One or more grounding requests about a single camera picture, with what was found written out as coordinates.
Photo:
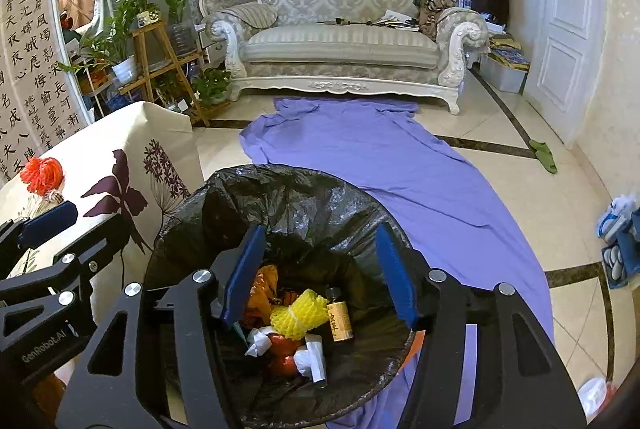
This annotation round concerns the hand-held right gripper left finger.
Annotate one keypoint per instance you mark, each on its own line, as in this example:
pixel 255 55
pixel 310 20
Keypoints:
pixel 245 274

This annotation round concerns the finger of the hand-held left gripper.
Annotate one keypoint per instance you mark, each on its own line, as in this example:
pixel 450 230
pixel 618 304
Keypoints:
pixel 100 239
pixel 50 216

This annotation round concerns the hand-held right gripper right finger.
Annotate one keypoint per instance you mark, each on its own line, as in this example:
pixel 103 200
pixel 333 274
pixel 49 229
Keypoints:
pixel 395 279

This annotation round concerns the black bottle with gold label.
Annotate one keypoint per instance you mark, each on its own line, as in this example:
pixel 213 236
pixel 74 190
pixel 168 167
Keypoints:
pixel 340 319

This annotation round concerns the yellow foam net bundle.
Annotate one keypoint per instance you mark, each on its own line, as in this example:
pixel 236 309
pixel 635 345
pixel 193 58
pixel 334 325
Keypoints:
pixel 300 314

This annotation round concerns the bin with black bag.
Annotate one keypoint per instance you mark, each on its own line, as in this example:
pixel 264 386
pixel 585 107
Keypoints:
pixel 300 209

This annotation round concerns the small white tube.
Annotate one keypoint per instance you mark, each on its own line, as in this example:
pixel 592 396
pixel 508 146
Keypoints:
pixel 315 359

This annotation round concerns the orange snack wrapper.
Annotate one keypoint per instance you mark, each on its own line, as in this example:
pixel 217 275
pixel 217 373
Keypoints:
pixel 262 294

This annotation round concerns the orange foam net bundle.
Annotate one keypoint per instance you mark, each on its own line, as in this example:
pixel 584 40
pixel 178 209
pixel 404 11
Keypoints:
pixel 42 174

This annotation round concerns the purple cloth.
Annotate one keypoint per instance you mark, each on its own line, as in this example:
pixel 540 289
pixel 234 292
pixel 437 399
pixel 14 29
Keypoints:
pixel 400 169

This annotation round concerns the calligraphy screen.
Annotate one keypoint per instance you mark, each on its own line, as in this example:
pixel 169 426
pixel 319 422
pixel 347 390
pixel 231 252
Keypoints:
pixel 30 59

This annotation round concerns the plant in white pot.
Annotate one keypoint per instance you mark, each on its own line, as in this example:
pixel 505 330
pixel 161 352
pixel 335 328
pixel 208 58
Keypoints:
pixel 124 69

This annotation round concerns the wooden plant stand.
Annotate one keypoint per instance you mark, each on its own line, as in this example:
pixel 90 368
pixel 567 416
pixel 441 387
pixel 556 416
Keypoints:
pixel 150 59

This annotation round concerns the small floor plant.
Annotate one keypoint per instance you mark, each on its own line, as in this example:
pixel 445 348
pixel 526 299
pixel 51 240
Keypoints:
pixel 212 86

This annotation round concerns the green slipper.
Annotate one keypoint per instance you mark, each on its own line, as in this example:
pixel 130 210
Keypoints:
pixel 548 163
pixel 540 149

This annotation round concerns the storage box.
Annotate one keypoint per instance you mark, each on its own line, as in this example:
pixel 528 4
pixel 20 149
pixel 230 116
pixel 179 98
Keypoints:
pixel 505 76

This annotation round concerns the white blue sneakers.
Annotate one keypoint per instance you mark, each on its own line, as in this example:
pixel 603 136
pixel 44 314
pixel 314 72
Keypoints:
pixel 617 216

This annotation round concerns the white plastic bag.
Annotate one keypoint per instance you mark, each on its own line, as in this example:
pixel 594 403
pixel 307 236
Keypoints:
pixel 597 396

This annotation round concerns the ornate white sofa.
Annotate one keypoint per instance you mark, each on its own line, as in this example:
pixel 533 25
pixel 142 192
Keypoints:
pixel 340 44

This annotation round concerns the papers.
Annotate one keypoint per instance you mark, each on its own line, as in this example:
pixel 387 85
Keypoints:
pixel 395 20

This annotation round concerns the patterned cloth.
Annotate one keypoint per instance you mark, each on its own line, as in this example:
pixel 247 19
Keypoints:
pixel 435 19

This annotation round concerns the white door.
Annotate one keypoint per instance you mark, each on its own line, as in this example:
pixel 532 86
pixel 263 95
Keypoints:
pixel 565 9

